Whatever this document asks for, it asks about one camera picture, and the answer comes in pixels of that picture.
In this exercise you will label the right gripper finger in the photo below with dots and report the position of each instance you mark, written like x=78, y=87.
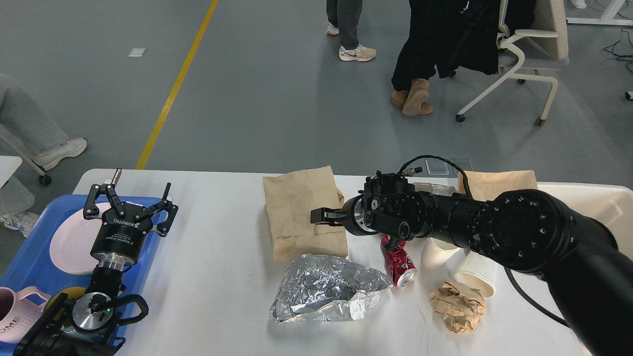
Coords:
x=327, y=216

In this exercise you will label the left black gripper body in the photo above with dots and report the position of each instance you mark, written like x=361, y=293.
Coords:
x=122, y=236

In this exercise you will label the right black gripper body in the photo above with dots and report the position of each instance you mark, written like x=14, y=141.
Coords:
x=353, y=218

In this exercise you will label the large brown paper bag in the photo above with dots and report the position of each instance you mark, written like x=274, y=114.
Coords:
x=290, y=198

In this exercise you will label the pink plate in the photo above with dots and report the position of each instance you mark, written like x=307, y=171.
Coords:
x=73, y=240

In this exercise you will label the pink home mug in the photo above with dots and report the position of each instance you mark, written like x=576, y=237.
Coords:
x=18, y=314

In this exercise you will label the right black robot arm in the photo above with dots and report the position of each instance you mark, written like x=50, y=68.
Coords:
x=527, y=230

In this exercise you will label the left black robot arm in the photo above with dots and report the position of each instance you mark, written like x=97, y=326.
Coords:
x=91, y=321

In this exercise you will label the yellow plate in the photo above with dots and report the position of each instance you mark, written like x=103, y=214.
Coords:
x=74, y=270

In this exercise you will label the white chair at left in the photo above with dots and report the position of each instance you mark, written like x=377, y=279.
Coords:
x=16, y=199

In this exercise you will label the crushed red soda can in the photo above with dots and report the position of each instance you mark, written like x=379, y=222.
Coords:
x=398, y=263

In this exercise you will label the crumpled foil sheet front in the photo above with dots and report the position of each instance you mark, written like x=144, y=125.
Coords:
x=327, y=288

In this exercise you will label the blue plastic tray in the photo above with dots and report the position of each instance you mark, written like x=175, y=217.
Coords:
x=33, y=266

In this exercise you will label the person in grey trousers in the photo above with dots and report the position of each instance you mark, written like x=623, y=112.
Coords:
x=20, y=113

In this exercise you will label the foil tray with paper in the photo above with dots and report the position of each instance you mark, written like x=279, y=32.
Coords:
x=435, y=189

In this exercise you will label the flattened white paper cup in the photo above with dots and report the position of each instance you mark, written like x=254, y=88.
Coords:
x=478, y=272

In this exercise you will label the crumpled brown paper ball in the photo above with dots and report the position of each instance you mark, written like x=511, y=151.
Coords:
x=461, y=308

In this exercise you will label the person in grey jeans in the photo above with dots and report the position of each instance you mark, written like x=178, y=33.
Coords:
x=343, y=17

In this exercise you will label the person in black clothes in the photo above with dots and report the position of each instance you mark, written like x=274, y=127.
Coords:
x=444, y=35

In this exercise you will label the white office chair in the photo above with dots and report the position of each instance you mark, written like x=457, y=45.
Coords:
x=525, y=52

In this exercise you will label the beige plastic bin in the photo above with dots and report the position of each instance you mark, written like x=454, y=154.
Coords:
x=611, y=205

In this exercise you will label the white desk leg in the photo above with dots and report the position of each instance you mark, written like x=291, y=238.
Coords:
x=600, y=12

